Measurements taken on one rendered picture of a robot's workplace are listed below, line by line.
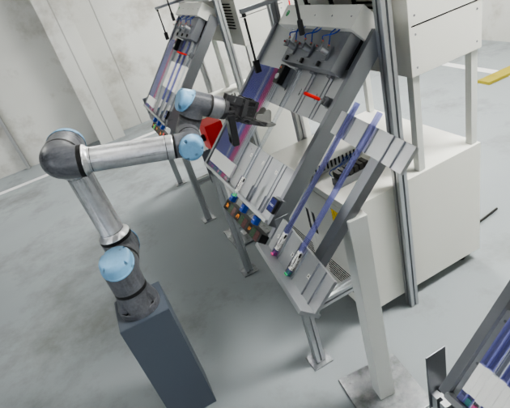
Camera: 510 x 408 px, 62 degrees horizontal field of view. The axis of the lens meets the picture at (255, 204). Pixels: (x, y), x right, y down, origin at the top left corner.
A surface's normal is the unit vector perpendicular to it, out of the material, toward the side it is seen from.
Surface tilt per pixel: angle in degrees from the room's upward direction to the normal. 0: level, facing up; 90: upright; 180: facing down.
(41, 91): 90
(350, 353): 0
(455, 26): 90
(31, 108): 90
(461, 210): 90
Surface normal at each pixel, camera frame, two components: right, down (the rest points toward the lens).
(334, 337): -0.26, -0.82
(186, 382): 0.39, 0.40
